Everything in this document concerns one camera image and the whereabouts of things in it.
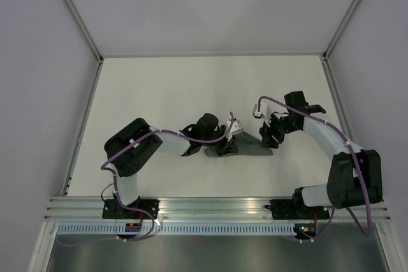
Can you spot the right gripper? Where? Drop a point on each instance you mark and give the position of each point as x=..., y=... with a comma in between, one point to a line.
x=266, y=132

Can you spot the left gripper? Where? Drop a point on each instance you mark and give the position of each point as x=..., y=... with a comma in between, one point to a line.
x=227, y=147

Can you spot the grey cloth napkin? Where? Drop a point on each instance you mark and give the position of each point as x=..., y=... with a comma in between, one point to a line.
x=241, y=144

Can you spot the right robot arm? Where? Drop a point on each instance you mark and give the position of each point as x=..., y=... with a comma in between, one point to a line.
x=355, y=175

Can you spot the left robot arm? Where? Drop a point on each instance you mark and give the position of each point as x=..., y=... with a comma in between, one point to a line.
x=131, y=148

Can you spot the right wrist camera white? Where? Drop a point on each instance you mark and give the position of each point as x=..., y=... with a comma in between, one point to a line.
x=262, y=111

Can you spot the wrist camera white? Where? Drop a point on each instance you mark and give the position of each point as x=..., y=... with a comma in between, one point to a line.
x=262, y=111
x=233, y=127

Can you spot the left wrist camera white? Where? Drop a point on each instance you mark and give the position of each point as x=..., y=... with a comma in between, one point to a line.
x=233, y=127

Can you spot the right side aluminium rail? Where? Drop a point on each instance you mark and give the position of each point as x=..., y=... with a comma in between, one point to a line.
x=338, y=98

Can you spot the aluminium rail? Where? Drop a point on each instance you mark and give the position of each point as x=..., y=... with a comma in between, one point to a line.
x=338, y=98
x=72, y=159
x=172, y=209

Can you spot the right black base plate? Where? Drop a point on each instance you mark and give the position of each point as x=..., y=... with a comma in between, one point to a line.
x=287, y=209

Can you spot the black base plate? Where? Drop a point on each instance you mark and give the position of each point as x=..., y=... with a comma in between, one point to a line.
x=287, y=209
x=113, y=210

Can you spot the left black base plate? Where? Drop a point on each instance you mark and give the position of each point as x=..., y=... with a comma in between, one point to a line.
x=113, y=210

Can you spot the white slotted cable duct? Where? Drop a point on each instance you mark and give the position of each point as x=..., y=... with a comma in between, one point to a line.
x=178, y=228

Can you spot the left side aluminium rail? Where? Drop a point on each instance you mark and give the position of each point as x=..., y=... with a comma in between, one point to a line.
x=72, y=159

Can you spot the aluminium front rail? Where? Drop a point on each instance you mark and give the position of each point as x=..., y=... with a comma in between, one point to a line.
x=172, y=209

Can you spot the right aluminium frame post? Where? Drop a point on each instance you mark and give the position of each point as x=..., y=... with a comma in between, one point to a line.
x=346, y=19

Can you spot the aluminium frame post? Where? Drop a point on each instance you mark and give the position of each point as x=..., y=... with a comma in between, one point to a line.
x=346, y=19
x=83, y=30

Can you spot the left aluminium frame post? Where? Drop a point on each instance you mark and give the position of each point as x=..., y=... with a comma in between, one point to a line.
x=83, y=30

